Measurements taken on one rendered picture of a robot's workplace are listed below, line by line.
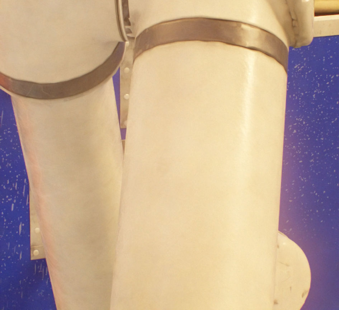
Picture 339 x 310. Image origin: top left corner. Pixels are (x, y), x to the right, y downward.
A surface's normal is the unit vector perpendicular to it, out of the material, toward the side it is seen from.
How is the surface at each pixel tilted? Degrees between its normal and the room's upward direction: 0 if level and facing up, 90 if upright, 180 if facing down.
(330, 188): 90
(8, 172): 90
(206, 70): 55
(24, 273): 90
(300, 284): 87
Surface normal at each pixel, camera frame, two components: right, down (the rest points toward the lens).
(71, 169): 0.00, 0.76
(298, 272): 0.51, 0.13
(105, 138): 0.84, 0.37
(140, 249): -0.66, -0.32
